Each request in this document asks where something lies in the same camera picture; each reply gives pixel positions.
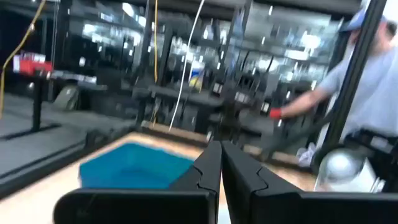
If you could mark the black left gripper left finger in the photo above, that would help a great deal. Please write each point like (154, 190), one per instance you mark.
(174, 205)

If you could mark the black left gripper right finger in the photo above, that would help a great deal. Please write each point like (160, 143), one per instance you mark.
(280, 208)

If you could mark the teal plastic bin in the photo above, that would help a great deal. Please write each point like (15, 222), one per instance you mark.
(130, 168)

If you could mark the pale cylindrical cup black rim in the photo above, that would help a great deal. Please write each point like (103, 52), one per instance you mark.
(342, 168)

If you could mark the red wristband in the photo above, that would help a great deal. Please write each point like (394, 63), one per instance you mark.
(275, 113)

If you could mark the blue yellow white bag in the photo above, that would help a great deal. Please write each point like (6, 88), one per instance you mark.
(196, 77)

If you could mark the person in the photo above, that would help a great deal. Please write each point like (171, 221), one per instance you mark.
(376, 93)

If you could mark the olive backpack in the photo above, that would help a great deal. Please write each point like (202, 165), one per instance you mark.
(66, 99)

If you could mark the black side table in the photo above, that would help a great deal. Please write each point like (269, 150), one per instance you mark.
(37, 102)

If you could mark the red box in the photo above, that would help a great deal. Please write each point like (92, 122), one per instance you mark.
(31, 67)

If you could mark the blue cap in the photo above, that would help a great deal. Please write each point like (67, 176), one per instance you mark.
(357, 21)

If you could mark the black aluminium table frame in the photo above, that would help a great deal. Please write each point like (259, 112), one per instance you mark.
(351, 77)

